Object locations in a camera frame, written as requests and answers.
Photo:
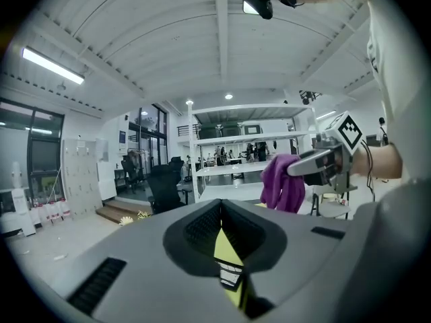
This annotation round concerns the grey metal locker cabinet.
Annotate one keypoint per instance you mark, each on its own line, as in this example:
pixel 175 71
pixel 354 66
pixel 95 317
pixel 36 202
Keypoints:
pixel 81 177

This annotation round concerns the person's right forearm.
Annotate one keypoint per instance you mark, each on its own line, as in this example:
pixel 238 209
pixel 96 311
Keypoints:
pixel 380 161

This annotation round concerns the wooden step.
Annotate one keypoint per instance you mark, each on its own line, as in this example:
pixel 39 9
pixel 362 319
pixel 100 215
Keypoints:
pixel 118 212

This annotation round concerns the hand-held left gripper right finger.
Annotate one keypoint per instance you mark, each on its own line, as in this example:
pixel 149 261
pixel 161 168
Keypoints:
pixel 296 264

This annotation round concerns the black framed glass door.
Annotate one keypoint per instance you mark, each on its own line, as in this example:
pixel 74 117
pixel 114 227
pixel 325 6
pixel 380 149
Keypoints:
pixel 148 140

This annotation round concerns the dark framed window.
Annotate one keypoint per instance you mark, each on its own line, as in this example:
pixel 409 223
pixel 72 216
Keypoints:
pixel 43 153

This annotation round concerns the dark storage crate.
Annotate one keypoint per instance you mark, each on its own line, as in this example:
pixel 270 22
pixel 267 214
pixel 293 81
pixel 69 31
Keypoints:
pixel 230 130
pixel 209 131

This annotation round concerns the black office chair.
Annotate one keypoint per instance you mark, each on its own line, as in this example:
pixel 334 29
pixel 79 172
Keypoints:
pixel 165 183
pixel 133 170

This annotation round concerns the purple cleaning cloth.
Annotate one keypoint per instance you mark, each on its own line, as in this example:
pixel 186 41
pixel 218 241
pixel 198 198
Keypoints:
pixel 279 180

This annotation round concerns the black ceiling spotlight rig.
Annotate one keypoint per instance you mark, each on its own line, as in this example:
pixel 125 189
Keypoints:
pixel 309 97

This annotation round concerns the white water dispenser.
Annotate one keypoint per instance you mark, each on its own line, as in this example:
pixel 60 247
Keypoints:
pixel 18 210

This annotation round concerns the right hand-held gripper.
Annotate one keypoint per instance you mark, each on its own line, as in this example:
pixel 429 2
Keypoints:
pixel 350 133

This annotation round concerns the white metal shelf rack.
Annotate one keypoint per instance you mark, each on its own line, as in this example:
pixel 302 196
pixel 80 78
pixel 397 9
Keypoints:
pixel 222 192

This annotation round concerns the blue wall poster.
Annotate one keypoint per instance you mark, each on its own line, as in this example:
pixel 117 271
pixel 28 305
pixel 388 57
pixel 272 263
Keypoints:
pixel 122 141

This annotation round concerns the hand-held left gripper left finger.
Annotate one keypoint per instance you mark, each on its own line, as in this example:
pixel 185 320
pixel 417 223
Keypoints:
pixel 141 274

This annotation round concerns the person's light shirt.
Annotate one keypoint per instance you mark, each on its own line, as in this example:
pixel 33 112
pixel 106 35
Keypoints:
pixel 387 62

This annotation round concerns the yellow orange flower bouquet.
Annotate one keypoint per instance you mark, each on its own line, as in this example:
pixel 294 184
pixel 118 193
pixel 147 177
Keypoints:
pixel 134 218

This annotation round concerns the row of red-capped water jugs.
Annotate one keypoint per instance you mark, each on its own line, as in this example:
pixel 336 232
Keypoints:
pixel 50 214

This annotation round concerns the fluorescent tube ceiling light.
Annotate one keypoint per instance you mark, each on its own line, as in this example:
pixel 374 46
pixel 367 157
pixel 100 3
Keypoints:
pixel 326 114
pixel 54 65

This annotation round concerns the white storage box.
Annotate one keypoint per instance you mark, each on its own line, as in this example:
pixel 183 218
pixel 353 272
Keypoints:
pixel 250 130

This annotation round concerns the grey plastic chair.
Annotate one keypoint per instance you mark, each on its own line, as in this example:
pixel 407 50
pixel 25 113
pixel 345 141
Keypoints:
pixel 331 210

